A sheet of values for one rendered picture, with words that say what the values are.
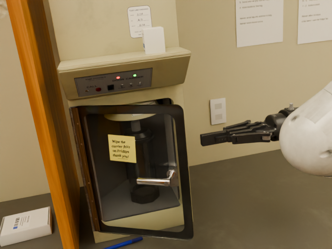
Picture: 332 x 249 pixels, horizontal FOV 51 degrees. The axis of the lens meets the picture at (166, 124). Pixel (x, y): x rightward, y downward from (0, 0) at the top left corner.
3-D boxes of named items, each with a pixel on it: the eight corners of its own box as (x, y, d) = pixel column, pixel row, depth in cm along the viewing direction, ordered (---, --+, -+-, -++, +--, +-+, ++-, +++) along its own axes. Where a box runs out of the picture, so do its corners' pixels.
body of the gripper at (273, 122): (274, 109, 100) (244, 114, 98) (291, 117, 92) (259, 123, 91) (274, 134, 102) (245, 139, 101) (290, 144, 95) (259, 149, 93)
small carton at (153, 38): (144, 52, 91) (141, 28, 89) (163, 50, 92) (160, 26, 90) (145, 54, 87) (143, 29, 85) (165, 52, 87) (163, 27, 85)
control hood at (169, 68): (66, 98, 94) (59, 61, 90) (182, 81, 99) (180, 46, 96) (64, 109, 83) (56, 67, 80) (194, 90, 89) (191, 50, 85)
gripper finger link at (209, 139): (226, 141, 95) (227, 142, 94) (201, 145, 94) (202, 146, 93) (225, 130, 94) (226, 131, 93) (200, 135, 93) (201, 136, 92)
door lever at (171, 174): (143, 177, 95) (142, 168, 94) (176, 178, 92) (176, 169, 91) (136, 186, 90) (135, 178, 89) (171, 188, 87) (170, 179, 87)
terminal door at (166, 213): (96, 230, 107) (72, 105, 94) (194, 239, 98) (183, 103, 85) (95, 231, 106) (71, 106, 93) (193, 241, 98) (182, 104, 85)
